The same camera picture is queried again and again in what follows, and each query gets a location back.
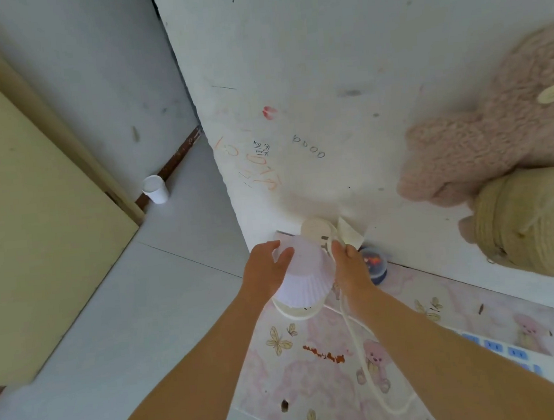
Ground white lamp power cord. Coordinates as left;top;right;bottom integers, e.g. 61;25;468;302
318;232;419;420

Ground white cup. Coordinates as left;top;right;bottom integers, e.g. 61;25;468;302
140;173;171;206

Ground round woven straw bag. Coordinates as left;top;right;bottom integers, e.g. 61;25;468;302
469;163;554;285

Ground pink fluffy plush bag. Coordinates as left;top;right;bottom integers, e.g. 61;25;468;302
384;21;554;251

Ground white and yellow tube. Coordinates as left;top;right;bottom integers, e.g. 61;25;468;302
335;215;367;252

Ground person's left hand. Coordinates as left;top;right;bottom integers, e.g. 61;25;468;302
239;238;299;309

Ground person's left forearm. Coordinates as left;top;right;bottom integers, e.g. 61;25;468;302
84;290;282;420

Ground brown baseboard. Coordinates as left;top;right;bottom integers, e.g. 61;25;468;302
128;126;209;212

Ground pink bear-patterned table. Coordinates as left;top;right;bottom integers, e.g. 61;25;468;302
216;206;554;420

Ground person's right hand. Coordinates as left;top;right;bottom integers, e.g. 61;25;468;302
330;236;381;312

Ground cream door frame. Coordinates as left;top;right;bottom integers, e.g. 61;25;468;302
0;0;146;237

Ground blue jar with clear lid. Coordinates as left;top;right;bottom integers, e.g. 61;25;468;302
357;243;392;287

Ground white power strip blue sockets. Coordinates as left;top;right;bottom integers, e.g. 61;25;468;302
454;320;554;398

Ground white lamp with pleated shade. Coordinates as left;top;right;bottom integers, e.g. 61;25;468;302
265;231;341;324

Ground cream yellow door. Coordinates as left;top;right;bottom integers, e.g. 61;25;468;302
0;30;152;387

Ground person's right forearm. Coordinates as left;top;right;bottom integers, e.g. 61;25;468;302
351;272;554;420

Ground white cylindrical container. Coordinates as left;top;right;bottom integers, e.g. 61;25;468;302
299;215;341;250

